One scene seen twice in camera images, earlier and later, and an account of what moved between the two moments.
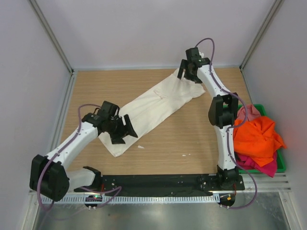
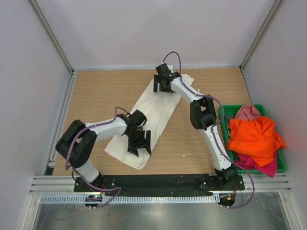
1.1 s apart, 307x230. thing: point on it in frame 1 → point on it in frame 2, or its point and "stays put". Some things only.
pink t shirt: x=252 y=112 stays put
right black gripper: x=183 y=65 → x=157 y=80
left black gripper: x=125 y=130 → x=143 y=143
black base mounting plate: x=168 y=183 stays put
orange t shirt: x=256 y=138 stays put
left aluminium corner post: x=42 y=21 stays put
